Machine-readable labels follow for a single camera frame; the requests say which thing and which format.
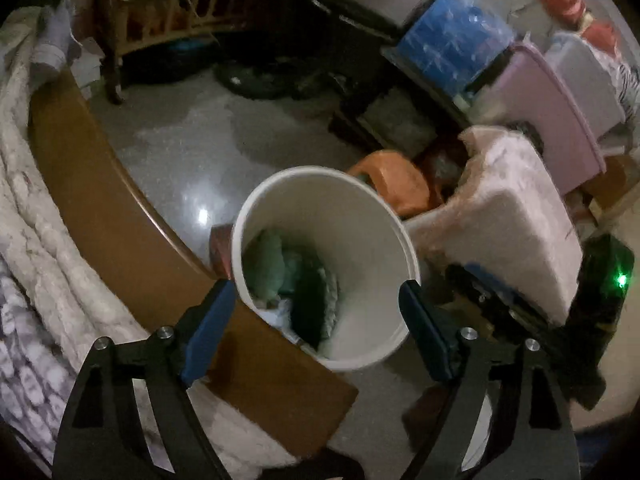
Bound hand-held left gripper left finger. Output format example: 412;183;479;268
52;279;236;480

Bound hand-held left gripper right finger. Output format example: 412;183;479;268
398;280;581;480

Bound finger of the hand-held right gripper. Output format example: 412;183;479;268
445;262;556;333

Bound green towel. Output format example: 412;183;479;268
242;230;306;301

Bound dark green snack packet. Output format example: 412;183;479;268
290;255;341;351

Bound white bucket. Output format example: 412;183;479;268
231;166;421;373

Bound pink fluffy cloth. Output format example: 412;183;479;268
402;125;583;326

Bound orange plastic stool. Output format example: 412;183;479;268
347;150;443;218

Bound cream quilted bedspread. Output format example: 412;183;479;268
0;7;296;476

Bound printed fleece blanket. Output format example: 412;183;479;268
0;260;76;461

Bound pink storage bin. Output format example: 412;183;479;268
480;42;608;196

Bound grey translucent storage box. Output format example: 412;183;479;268
545;32;628;136

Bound black round floor object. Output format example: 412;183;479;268
215;60;331;101

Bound blue storage box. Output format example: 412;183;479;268
397;0;516;96

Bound black shelf unit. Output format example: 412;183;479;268
300;0;451;126

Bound red bags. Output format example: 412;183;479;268
540;0;621;51

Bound wooden crib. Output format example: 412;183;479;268
95;0;311;106

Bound wooden bed frame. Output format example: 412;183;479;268
30;67;358;458

